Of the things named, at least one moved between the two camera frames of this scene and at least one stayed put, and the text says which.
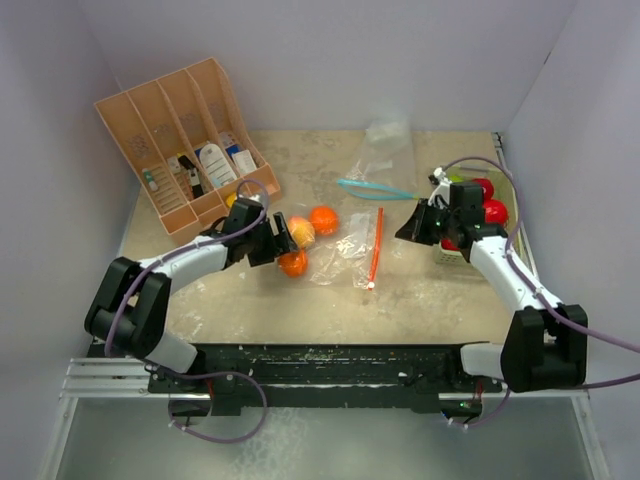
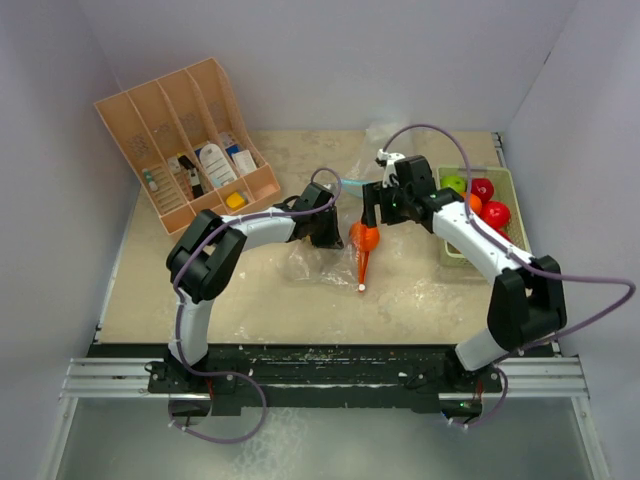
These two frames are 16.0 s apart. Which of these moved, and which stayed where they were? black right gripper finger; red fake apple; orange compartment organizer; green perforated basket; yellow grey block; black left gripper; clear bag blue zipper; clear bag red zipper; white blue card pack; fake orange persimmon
Moved: clear bag red zipper; black right gripper finger; black left gripper; fake orange persimmon
Stayed: green perforated basket; orange compartment organizer; red fake apple; yellow grey block; clear bag blue zipper; white blue card pack
